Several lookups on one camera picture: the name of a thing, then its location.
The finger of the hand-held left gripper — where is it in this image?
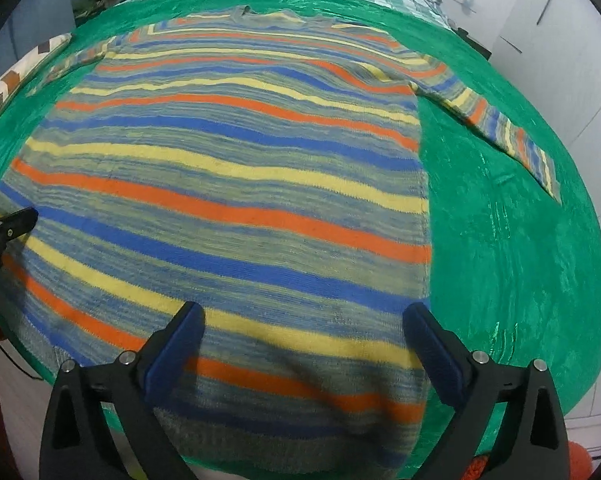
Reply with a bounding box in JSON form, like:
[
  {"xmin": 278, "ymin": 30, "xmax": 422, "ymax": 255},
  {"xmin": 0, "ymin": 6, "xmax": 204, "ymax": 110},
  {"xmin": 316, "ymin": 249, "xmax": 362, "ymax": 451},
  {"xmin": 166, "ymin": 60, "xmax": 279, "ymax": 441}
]
[{"xmin": 0, "ymin": 207, "xmax": 39, "ymax": 272}]

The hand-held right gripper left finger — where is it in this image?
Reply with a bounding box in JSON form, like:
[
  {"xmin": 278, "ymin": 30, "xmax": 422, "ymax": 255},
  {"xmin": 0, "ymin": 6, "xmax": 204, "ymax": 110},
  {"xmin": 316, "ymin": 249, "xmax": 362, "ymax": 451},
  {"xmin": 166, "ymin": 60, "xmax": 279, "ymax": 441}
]
[{"xmin": 39, "ymin": 301, "xmax": 206, "ymax": 480}]

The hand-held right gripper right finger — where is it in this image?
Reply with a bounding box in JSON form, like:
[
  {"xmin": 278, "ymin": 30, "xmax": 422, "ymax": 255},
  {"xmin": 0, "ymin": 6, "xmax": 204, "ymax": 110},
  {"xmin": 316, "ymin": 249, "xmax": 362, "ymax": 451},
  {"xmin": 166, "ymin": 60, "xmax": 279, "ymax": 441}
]
[{"xmin": 402, "ymin": 303, "xmax": 572, "ymax": 480}]

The striped knit sweater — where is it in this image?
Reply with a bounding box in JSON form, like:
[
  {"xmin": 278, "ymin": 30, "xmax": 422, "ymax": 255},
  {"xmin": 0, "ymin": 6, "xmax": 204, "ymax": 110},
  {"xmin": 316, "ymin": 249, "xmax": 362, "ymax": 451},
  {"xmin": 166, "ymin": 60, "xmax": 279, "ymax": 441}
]
[{"xmin": 0, "ymin": 6, "xmax": 562, "ymax": 471}]

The green blanket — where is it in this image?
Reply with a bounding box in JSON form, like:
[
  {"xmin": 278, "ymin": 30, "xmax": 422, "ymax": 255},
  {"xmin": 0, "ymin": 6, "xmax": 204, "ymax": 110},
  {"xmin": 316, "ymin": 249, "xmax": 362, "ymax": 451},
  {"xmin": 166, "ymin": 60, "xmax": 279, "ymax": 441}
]
[{"xmin": 0, "ymin": 0, "xmax": 601, "ymax": 480}]

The white brown patterned pillow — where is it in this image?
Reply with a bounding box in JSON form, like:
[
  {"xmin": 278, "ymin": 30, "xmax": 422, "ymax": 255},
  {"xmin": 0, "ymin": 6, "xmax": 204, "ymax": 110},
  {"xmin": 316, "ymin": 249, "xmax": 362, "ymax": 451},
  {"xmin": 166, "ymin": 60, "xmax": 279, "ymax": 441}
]
[{"xmin": 0, "ymin": 32, "xmax": 74, "ymax": 133}]

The orange fluffy cloth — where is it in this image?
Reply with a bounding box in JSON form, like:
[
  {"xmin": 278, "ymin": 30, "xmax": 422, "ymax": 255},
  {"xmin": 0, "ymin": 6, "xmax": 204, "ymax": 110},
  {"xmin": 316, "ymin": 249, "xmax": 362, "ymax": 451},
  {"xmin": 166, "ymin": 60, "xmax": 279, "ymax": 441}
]
[{"xmin": 467, "ymin": 439, "xmax": 597, "ymax": 480}]

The blue-grey curtain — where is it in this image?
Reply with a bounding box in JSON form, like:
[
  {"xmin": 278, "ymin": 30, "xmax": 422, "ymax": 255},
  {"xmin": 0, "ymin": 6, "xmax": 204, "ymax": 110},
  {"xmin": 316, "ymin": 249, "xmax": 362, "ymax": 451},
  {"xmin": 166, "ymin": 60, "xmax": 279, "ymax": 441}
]
[{"xmin": 0, "ymin": 0, "xmax": 88, "ymax": 96}]

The white cabinet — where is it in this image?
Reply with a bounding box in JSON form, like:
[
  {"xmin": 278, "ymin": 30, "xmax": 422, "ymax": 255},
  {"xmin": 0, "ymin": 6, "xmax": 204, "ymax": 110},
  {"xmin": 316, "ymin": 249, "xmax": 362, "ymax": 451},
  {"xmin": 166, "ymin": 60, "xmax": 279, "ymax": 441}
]
[{"xmin": 433, "ymin": 0, "xmax": 601, "ymax": 456}]

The black cable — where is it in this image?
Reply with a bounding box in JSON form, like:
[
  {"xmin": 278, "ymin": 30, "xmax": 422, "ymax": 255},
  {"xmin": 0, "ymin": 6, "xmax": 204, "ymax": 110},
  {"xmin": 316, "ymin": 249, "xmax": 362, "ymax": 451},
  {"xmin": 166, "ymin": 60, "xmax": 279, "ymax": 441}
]
[{"xmin": 0, "ymin": 337, "xmax": 48, "ymax": 382}]

